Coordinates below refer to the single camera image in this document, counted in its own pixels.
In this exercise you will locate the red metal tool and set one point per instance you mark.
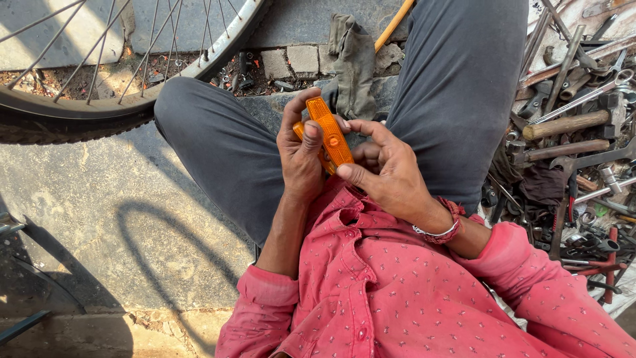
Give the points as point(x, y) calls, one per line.
point(610, 268)

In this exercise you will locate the heap of metal tools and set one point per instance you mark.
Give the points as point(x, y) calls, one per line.
point(591, 199)

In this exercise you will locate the dark brown rag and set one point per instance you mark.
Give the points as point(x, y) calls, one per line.
point(544, 185)

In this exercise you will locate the bicycle wheel with spokes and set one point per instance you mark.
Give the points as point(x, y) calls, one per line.
point(69, 117)

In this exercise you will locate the silver bangle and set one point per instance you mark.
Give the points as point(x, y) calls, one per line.
point(443, 232)

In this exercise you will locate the person's right hand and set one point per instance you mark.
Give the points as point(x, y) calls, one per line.
point(397, 179)

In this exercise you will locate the grey trousers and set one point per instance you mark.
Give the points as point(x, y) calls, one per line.
point(447, 99)

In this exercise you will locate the person's left hand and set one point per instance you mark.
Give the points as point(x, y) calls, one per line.
point(298, 159)

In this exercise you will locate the yellow stick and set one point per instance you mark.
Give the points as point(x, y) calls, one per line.
point(392, 25)

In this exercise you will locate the long silver spanner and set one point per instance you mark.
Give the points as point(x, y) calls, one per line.
point(581, 97)

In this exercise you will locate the grey dirty cloth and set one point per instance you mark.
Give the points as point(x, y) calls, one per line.
point(355, 64)

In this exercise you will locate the pink dotted shirt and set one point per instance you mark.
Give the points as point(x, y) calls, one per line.
point(397, 298)

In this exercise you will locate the black metal stand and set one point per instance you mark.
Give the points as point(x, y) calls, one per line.
point(30, 263)

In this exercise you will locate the red thread wristband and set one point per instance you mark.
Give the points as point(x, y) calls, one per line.
point(454, 211)

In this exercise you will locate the orange plastic reflector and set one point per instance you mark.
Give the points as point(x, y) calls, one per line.
point(298, 130)
point(330, 132)

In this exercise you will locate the grey paving bricks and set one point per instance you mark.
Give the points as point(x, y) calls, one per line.
point(298, 60)

